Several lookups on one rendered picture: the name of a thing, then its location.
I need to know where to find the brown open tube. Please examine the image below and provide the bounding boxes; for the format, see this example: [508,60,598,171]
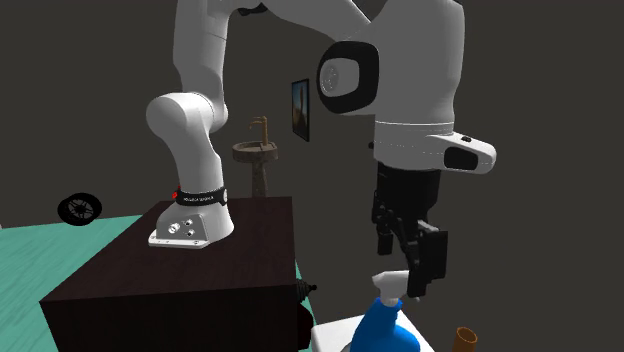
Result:
[450,326,479,352]

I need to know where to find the black wheel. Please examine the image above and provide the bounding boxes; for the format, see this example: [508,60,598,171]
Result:
[57,192,104,228]

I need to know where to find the dark robot stand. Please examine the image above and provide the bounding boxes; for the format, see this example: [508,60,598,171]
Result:
[38,196,314,352]

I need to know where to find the blue spray bottle white nozzle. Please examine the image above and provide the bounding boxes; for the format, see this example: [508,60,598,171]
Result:
[349,270,423,352]

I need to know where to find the black knobbed object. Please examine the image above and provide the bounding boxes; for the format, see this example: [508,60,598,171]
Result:
[295,279,319,352]

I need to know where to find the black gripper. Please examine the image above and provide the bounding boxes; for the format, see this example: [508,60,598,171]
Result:
[372,161,449,300]

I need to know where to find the brown pedestal sink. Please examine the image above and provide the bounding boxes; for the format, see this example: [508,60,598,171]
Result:
[231,115,280,199]

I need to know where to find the dark framed wall picture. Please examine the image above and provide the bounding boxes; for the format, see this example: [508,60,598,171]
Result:
[291,78,311,143]

